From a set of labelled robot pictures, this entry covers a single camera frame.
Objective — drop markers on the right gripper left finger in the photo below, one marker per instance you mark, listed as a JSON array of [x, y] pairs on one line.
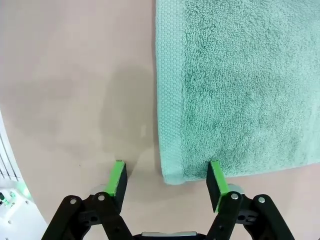
[[100, 220]]

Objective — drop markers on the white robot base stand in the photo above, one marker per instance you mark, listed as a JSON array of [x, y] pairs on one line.
[[15, 212]]

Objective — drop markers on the green terry towel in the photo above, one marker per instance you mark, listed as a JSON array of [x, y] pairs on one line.
[[237, 87]]

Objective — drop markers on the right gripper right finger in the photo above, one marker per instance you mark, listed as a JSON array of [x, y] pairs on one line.
[[235, 220]]

